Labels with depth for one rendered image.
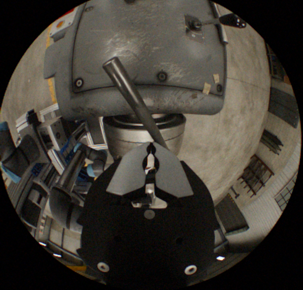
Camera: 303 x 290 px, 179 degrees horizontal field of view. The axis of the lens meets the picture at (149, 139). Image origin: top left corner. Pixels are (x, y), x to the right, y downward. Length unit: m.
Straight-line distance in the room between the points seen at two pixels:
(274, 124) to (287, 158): 1.97
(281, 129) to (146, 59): 6.69
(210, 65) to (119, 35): 0.20
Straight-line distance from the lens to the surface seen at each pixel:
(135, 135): 0.24
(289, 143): 6.81
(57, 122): 0.55
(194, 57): 0.24
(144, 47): 0.20
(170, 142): 0.27
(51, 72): 0.27
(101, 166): 0.53
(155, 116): 0.28
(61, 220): 0.40
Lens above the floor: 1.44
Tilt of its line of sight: 58 degrees down
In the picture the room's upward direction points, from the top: 162 degrees clockwise
